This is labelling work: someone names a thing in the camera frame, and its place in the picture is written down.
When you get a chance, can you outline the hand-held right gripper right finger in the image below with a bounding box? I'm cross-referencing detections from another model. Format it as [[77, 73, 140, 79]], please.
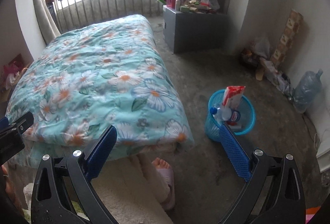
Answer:
[[218, 125, 306, 224]]

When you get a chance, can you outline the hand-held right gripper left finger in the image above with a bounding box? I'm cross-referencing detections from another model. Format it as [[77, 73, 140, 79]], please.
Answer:
[[31, 125, 119, 224]]

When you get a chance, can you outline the blue plastic wastebasket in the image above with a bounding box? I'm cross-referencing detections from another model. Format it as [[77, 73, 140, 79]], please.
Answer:
[[205, 89, 256, 142]]

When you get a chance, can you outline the clear plastic bottle blue label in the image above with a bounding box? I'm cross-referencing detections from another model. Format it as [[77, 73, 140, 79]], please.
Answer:
[[209, 105, 241, 124]]

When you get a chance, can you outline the red and white paper bag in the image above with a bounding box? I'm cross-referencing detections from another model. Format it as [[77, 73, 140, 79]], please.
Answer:
[[222, 86, 246, 111]]

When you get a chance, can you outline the person's left hand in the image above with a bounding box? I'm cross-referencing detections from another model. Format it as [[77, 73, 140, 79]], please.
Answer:
[[0, 165, 17, 211]]

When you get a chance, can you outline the cardboard box with pink paper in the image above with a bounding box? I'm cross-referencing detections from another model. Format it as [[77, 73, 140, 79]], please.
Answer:
[[1, 53, 29, 90]]

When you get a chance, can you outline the person's leg in cream pants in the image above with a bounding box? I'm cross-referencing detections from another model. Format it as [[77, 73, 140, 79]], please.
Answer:
[[93, 154, 172, 224]]

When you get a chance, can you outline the person's foot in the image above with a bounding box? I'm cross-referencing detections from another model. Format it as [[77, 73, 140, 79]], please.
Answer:
[[152, 158, 173, 170]]

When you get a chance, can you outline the floral turquoise blanket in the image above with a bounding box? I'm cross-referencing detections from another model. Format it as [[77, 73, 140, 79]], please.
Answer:
[[5, 14, 195, 163]]

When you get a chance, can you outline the white power strip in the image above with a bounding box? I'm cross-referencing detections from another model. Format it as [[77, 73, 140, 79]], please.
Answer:
[[260, 58, 292, 96]]

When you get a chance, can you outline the large clear water jug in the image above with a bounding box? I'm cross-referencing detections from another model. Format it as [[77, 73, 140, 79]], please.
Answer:
[[294, 69, 324, 114]]

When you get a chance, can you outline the plastic bag with clutter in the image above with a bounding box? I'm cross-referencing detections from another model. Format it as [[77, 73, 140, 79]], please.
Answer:
[[241, 37, 271, 70]]

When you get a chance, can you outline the beige curtain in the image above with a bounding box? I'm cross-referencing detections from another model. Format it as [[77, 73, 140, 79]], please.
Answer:
[[31, 0, 61, 45]]

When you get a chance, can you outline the tall patterned cardboard box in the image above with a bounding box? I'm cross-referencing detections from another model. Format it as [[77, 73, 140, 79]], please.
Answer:
[[269, 9, 304, 65]]

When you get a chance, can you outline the grey cabinet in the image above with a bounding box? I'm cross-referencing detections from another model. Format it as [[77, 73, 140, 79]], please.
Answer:
[[163, 6, 229, 54]]

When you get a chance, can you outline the pile of small boxes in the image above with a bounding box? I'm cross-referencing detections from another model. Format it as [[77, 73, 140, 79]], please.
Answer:
[[180, 0, 217, 14]]

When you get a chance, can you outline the metal window railing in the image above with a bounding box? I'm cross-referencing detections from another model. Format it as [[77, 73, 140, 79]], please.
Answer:
[[53, 0, 168, 34]]

